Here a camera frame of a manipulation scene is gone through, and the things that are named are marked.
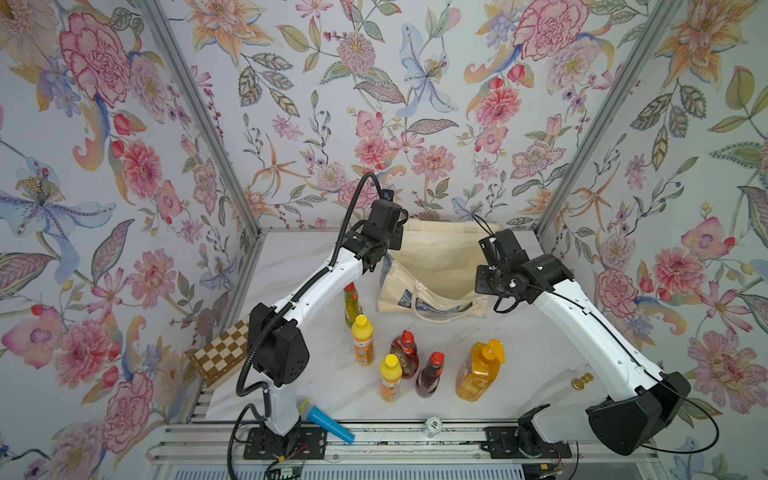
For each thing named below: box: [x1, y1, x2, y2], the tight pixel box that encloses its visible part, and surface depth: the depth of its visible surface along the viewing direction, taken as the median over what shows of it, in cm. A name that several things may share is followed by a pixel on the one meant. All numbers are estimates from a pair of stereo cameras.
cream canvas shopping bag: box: [377, 219, 502, 323], surface depth 88 cm
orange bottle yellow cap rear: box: [351, 314, 374, 367], surface depth 75 cm
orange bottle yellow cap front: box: [379, 354, 403, 403], surface depth 68 cm
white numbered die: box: [423, 416, 442, 438], surface depth 73 cm
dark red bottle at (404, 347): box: [390, 330, 419, 379], surface depth 76 cm
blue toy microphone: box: [296, 396, 356, 444], surface depth 77 cm
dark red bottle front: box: [416, 351, 446, 398], surface depth 72 cm
